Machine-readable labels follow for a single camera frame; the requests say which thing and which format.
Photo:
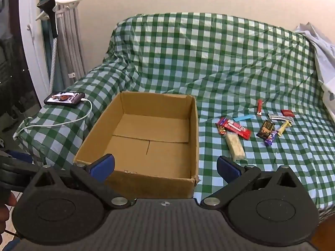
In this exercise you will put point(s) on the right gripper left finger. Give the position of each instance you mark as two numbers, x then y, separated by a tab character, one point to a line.
91	178

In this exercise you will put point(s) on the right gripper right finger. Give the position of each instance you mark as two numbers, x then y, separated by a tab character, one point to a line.
239	179

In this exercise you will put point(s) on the rice cracker bar clear wrapper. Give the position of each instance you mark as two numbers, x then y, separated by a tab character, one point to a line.
235	147

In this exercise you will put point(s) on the purple cow candy packet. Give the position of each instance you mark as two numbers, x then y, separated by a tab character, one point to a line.
269	140

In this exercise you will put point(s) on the large red snack packet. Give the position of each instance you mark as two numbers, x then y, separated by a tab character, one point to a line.
232	126

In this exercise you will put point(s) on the dark brown cracker packet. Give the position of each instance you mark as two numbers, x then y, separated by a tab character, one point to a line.
266	129

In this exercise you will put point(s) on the blue stick sachet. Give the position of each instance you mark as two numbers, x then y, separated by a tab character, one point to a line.
244	118

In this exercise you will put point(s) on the silver stick sachet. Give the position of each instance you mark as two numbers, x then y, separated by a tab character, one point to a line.
278	117

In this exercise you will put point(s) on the yellow snack bar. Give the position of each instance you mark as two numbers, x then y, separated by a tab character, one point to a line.
283	127

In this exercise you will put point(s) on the red stick sachet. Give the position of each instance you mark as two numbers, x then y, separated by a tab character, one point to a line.
259	107

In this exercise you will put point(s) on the small red square packet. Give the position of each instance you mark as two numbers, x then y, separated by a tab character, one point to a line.
287	113

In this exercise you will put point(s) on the person's left hand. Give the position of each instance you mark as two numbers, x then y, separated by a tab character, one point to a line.
5	213

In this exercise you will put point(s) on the cardboard box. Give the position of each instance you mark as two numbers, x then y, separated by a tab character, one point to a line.
153	138

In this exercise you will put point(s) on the black smartphone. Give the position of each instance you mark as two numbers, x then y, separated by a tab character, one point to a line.
70	99

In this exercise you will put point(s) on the green checkered sofa cover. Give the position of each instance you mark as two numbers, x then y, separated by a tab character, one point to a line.
227	63

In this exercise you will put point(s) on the grey curtain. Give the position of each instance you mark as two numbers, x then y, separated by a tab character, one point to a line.
70	64

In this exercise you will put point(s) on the white patterned cloth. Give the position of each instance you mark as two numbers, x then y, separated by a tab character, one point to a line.
324	60

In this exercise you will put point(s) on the white steamer stand hanger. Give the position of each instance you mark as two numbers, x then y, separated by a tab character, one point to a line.
65	5

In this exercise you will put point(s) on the garment steamer head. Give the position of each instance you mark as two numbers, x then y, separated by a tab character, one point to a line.
47	8

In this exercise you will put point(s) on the white door frame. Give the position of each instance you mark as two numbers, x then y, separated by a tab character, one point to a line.
33	44

